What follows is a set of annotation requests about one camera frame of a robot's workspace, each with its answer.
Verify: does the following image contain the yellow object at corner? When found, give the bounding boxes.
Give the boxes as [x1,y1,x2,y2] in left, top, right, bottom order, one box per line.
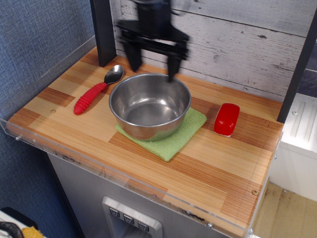
[21,227,44,238]

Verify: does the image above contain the white side cabinet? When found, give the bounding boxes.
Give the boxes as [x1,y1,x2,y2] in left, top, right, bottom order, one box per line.
[269,93,317,201]

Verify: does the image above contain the grey toy fridge cabinet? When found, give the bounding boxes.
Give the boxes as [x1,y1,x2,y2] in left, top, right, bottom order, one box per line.
[49,155,225,238]

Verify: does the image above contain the stainless steel bowl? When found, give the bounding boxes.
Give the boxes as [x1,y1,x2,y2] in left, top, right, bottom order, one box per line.
[109,73,191,141]

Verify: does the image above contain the silver dispenser panel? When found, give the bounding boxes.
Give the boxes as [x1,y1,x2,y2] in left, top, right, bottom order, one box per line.
[102,196,163,238]

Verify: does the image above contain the green cloth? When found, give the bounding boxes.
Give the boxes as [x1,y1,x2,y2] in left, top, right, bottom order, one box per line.
[115,108,207,162]

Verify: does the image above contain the red toy hotdog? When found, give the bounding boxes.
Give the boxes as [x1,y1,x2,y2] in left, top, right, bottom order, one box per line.
[213,103,240,137]

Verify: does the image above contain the red handled metal spoon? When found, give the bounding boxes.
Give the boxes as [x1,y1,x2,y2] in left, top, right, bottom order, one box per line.
[73,65,124,115]

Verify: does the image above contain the clear acrylic table guard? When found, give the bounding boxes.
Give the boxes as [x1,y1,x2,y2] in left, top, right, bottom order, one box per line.
[5,49,282,238]

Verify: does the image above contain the dark right frame post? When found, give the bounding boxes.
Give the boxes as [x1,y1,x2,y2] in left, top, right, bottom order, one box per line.
[277,10,317,123]

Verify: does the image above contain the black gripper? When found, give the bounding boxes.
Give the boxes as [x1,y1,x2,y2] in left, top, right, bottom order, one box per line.
[117,0,189,82]

